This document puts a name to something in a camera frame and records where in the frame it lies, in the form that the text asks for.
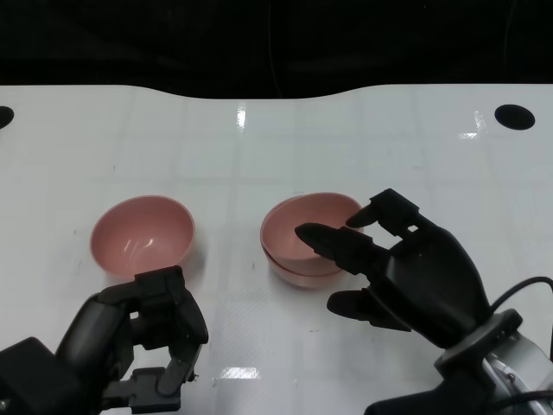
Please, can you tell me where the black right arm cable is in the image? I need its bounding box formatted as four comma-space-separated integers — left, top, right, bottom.
492, 276, 553, 310

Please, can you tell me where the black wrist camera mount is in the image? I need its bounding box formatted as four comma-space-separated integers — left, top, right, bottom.
0, 336, 105, 415
365, 373, 492, 415

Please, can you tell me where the pink plastic bowl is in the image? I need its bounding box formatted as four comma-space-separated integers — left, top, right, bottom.
260, 193, 365, 277
89, 196, 196, 278
265, 248, 364, 290

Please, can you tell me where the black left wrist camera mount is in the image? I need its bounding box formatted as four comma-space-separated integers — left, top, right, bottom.
0, 336, 105, 415

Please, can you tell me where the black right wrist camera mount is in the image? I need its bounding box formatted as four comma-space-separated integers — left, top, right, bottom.
365, 373, 492, 415

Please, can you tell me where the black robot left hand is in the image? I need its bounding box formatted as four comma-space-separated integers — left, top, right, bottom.
54, 265, 209, 412

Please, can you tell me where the black backdrop cloth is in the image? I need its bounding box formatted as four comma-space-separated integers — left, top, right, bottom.
0, 0, 553, 99

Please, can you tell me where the thin cable behind table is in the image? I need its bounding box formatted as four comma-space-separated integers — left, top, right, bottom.
266, 0, 284, 97

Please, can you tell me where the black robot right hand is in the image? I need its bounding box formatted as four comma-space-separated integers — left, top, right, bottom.
295, 188, 496, 349

